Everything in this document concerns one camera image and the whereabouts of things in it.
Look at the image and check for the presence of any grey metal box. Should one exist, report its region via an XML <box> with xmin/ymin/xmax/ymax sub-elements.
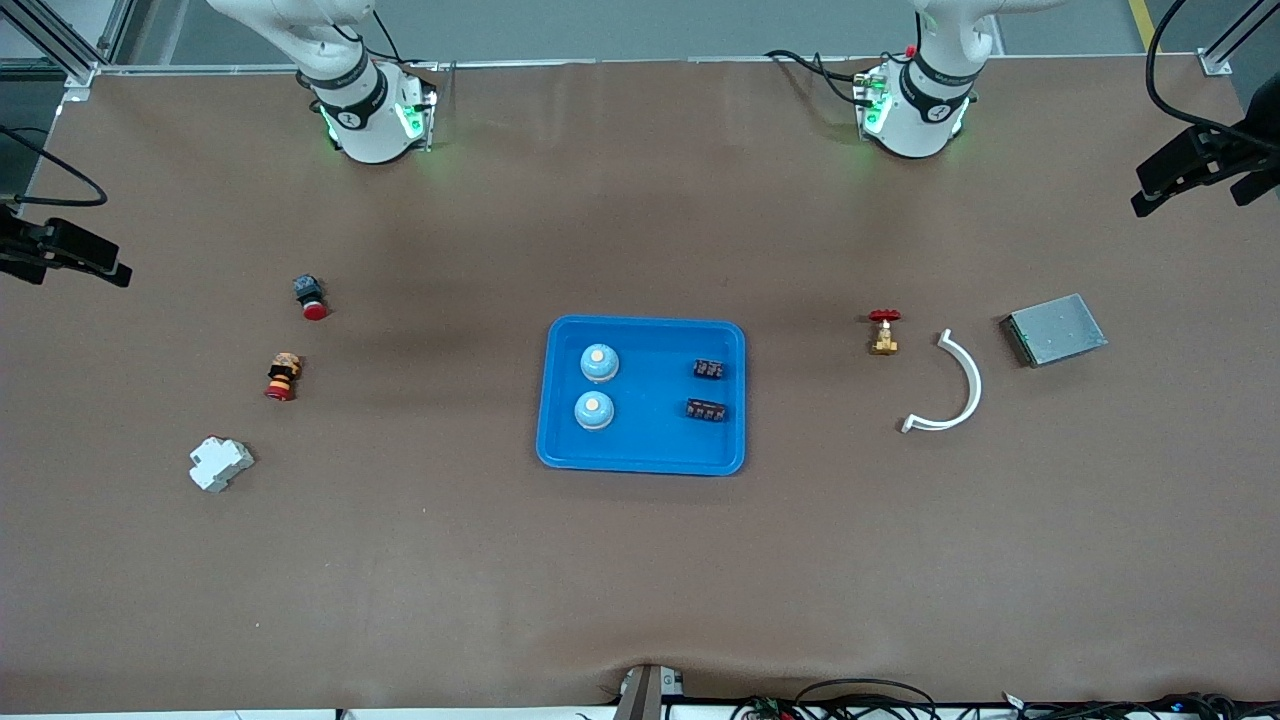
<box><xmin>1001</xmin><ymin>293</ymin><xmax>1109</xmax><ymax>369</ymax></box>

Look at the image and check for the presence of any grey metal table bracket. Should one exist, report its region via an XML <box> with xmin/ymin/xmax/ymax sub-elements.
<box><xmin>612</xmin><ymin>663</ymin><xmax>687</xmax><ymax>720</ymax></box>

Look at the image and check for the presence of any black left base cable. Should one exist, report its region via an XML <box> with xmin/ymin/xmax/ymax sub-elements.
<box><xmin>765</xmin><ymin>48</ymin><xmax>873</xmax><ymax>111</ymax></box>

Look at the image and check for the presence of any black looped cable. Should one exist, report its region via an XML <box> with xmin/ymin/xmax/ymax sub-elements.
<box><xmin>795</xmin><ymin>678</ymin><xmax>941</xmax><ymax>720</ymax></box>

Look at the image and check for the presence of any blue plastic tray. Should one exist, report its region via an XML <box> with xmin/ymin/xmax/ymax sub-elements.
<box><xmin>536</xmin><ymin>315</ymin><xmax>747</xmax><ymax>477</ymax></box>

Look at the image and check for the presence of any orange black red pushbutton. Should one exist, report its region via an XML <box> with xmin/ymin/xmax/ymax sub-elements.
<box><xmin>264</xmin><ymin>352</ymin><xmax>303</xmax><ymax>402</ymax></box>

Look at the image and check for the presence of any white curved plastic clip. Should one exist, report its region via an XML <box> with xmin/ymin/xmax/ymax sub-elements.
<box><xmin>900</xmin><ymin>329</ymin><xmax>984</xmax><ymax>434</ymax></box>

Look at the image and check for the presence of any black right base cable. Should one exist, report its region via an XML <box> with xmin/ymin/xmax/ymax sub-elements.
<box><xmin>368</xmin><ymin>5</ymin><xmax>441</xmax><ymax>111</ymax></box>

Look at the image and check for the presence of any black cable bundle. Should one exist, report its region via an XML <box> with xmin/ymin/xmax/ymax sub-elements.
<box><xmin>1000</xmin><ymin>690</ymin><xmax>1280</xmax><ymax>720</ymax></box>

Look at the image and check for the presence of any black base cable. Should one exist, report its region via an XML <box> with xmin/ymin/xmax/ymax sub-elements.
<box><xmin>368</xmin><ymin>5</ymin><xmax>441</xmax><ymax>111</ymax></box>
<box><xmin>765</xmin><ymin>48</ymin><xmax>873</xmax><ymax>111</ymax></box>

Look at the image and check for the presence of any white circuit breaker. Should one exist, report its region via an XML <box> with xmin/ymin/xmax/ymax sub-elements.
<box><xmin>188</xmin><ymin>436</ymin><xmax>256</xmax><ymax>494</ymax></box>

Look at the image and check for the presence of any brown table mat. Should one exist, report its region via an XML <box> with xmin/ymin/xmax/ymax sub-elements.
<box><xmin>0</xmin><ymin>55</ymin><xmax>1280</xmax><ymax>713</ymax></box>

